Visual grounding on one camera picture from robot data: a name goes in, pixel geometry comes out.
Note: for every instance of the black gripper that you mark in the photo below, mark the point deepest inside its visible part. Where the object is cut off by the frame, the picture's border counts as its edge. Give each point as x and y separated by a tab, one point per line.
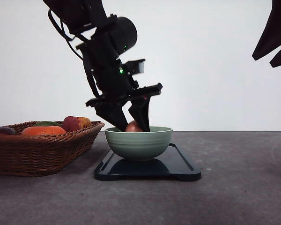
115	88

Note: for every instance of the brown egg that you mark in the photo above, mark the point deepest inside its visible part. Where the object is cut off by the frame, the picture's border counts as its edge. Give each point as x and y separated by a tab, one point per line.
133	127

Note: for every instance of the light green bowl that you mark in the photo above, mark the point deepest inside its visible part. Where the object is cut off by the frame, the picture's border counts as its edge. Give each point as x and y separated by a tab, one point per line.
139	146

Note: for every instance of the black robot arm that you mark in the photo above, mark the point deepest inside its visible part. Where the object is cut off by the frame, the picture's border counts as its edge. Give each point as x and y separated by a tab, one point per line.
87	18

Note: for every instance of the brown wicker basket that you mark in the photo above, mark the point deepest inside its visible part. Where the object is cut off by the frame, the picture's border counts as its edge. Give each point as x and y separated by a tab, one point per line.
40	148

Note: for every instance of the red yellow apple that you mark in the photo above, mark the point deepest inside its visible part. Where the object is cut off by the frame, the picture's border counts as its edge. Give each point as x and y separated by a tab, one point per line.
74	123

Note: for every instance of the dark green rectangular tray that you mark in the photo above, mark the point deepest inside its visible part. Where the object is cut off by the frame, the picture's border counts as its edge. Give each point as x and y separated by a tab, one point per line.
172	164

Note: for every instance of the orange fruit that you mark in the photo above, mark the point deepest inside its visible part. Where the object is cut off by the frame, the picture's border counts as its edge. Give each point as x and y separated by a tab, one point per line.
43	130

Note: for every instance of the green fruit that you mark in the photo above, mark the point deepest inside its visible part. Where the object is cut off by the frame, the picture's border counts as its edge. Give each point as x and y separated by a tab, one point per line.
46	123

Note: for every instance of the dark purple fruit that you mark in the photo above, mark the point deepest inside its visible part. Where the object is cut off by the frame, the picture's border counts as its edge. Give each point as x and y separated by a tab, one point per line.
6	131

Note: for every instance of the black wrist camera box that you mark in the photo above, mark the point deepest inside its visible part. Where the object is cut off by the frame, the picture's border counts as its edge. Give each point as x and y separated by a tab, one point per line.
136	66

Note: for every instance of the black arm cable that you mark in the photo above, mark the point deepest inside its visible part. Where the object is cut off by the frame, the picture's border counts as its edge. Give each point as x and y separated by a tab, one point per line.
64	33

